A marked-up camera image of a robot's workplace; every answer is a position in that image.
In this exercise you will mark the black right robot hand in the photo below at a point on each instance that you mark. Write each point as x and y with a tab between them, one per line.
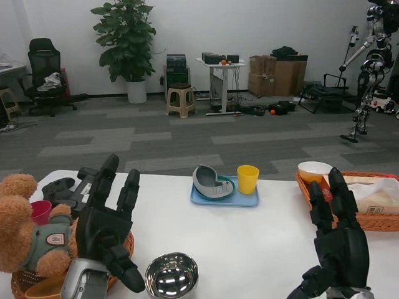
341	255

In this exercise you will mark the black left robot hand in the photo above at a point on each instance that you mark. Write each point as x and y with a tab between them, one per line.
99	230

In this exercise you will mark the shiny metal bowl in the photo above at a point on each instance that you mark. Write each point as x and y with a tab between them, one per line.
171	277

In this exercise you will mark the orange plastic bowl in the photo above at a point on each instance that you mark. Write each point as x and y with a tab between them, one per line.
43	289

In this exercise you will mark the white orange ceramic bowl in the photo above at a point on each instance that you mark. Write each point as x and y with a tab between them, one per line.
313	171

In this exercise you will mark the rectangular wicker basket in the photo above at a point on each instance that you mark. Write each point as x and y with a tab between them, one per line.
380	222

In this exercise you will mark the black game controller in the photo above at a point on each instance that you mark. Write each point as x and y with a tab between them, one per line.
57	188

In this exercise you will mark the red plastic cup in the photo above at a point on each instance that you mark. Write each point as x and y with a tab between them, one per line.
42	211

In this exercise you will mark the red tissue box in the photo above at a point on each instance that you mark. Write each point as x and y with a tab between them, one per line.
374	199

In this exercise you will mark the brown teddy bear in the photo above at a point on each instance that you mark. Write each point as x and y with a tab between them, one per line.
15	224

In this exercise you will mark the round wicker basket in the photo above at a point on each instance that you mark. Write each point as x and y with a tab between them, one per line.
20	281

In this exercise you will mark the light blue plastic tray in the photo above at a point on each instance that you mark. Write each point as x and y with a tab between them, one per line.
240	201

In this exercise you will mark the yellow plastic cup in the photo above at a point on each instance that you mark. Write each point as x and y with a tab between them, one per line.
247	180

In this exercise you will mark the white plant pot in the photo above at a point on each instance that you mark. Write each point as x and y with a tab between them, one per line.
136	92

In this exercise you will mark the beige plastic stool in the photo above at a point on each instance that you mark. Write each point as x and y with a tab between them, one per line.
180	99

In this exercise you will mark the grey white crumpled clothes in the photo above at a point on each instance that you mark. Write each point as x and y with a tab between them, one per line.
50	81

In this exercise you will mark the white toy car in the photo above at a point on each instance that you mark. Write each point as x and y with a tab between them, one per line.
385	104

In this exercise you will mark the small beige stool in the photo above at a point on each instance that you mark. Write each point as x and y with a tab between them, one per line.
9	99

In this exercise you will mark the black cases on floor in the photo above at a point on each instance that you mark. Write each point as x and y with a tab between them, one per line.
280	107

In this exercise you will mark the black folding cot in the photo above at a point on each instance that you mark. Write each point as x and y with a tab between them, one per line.
325	95

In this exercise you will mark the black green equipment rack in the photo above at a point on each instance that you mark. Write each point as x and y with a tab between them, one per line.
177	70

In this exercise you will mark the black office chair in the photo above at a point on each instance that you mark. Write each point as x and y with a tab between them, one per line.
43	57

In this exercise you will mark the grey office desk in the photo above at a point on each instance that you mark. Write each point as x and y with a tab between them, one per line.
11	68

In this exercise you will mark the large brown cardboard box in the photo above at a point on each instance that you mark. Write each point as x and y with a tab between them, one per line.
290	78

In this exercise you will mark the large green potted plant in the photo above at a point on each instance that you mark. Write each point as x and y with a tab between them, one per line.
124	40

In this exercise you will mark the silver black humanoid robot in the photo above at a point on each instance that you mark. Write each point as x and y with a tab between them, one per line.
372	62

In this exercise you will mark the stacked brown cardboard boxes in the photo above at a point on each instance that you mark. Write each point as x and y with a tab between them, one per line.
260	76

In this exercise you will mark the white standing desk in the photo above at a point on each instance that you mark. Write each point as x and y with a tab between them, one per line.
223	67

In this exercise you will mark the black boxes on desk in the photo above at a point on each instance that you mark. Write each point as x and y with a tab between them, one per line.
213	58

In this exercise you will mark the black bag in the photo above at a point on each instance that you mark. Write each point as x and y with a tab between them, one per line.
285	51

